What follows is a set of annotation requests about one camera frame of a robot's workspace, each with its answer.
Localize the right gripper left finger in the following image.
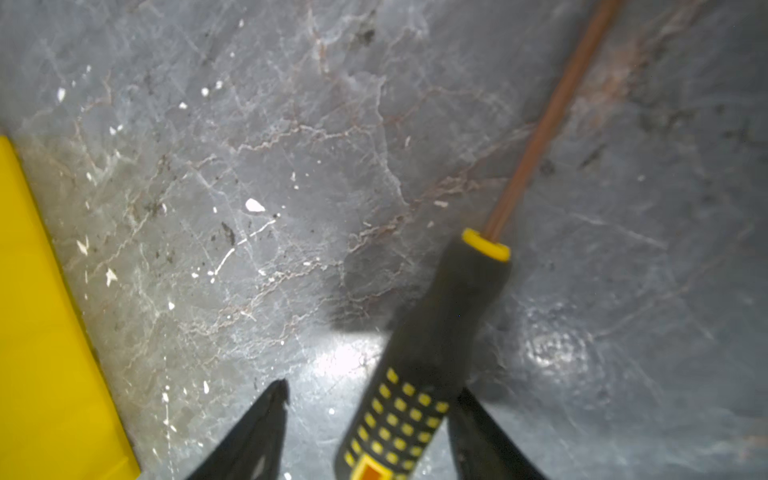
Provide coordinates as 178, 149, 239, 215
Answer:
188, 379, 289, 480

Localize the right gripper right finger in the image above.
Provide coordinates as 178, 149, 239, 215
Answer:
448, 387, 546, 480

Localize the black yellow handled screwdriver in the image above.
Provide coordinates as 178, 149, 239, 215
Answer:
334, 1, 621, 479

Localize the yellow plastic bin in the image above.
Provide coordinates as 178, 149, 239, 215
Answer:
1, 138, 140, 479

